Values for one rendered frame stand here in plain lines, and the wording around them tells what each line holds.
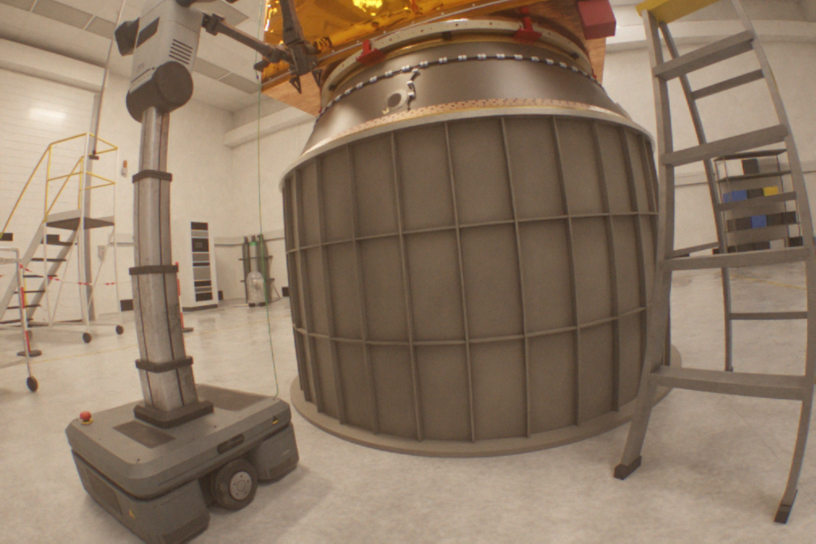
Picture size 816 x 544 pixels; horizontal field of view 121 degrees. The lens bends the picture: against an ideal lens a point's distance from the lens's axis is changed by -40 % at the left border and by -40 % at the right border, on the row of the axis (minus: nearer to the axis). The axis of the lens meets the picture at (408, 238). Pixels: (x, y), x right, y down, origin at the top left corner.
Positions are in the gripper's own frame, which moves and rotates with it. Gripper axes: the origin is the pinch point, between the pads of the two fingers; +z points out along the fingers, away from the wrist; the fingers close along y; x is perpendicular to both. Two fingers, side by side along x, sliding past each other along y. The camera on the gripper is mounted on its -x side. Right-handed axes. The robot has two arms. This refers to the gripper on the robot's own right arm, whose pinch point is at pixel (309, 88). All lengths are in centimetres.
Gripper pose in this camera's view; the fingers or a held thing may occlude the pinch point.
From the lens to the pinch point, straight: 170.9
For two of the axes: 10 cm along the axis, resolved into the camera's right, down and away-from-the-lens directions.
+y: -9.3, 1.1, 3.4
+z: 2.5, 8.7, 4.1
